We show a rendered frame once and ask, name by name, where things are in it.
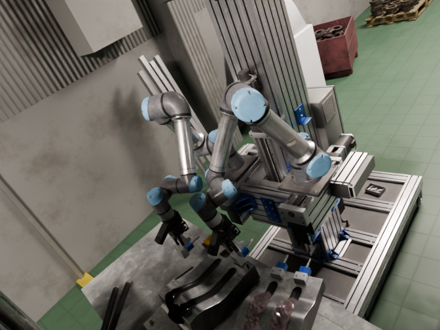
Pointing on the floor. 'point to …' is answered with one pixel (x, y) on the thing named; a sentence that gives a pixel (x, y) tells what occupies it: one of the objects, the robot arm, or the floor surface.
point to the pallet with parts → (380, 8)
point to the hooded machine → (306, 47)
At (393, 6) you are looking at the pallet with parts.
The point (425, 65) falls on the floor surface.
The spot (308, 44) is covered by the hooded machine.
